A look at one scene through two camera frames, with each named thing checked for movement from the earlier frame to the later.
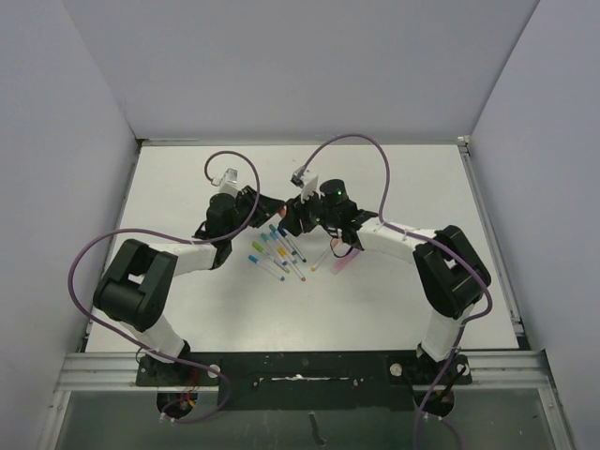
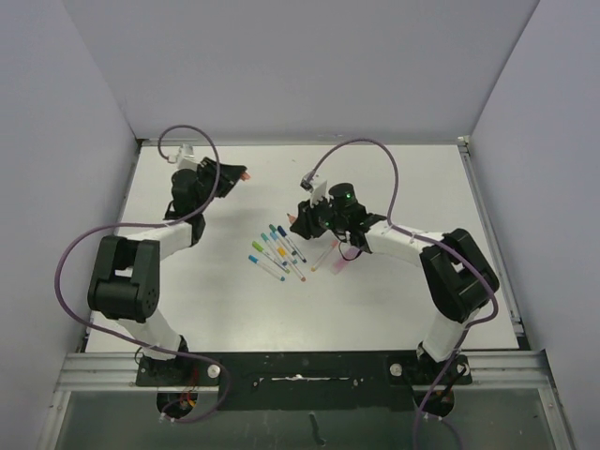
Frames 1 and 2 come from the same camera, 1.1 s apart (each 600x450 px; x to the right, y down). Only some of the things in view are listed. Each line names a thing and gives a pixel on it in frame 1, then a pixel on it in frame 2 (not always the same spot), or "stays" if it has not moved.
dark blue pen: x=284 y=233 stays
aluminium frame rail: x=527 y=371 stays
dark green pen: x=275 y=231 stays
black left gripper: x=265 y=207 → x=229 y=178
